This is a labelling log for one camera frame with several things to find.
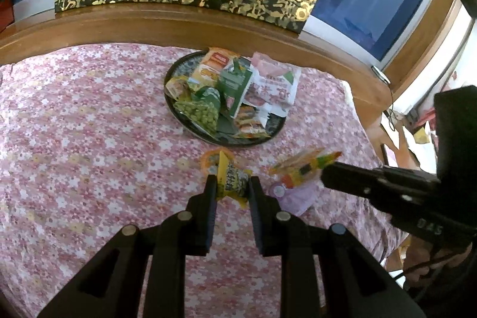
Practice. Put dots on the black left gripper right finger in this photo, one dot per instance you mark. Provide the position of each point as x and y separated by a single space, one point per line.
280 234

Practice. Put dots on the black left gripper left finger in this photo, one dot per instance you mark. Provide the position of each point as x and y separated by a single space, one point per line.
186 233

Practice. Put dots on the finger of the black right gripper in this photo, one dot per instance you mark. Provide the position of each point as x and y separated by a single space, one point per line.
407 178
370 184

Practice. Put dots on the orange green candy packet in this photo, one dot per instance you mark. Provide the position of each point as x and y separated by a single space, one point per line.
303 166

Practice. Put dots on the yellow green small packet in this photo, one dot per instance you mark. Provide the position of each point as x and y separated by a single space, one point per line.
232 180

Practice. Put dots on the orange striped snack packet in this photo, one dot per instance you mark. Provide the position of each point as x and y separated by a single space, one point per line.
250 124

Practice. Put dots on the green pea snack packet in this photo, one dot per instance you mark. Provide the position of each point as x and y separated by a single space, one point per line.
202 115

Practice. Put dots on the pink white snack bag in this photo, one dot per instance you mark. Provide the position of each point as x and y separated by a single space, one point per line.
274 86

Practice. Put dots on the small yellow snack packet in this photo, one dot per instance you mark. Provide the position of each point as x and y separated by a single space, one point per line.
178 88

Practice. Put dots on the dark green snack bag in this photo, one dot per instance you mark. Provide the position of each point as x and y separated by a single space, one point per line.
233 83

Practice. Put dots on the large orange chips bag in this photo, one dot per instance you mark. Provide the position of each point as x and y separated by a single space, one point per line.
209 69

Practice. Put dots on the person's right hand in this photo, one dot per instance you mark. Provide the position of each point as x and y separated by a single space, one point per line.
420 260

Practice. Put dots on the purple snack packet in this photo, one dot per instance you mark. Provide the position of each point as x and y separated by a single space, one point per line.
297 200

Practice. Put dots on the pink floral bed sheet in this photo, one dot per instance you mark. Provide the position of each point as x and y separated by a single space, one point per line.
88 145

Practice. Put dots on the floral patterned round plate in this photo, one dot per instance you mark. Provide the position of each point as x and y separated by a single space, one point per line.
224 135

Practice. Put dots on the wooden headboard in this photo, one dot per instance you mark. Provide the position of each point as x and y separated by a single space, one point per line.
190 27

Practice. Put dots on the orange ring snack packet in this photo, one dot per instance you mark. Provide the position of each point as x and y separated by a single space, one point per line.
210 160

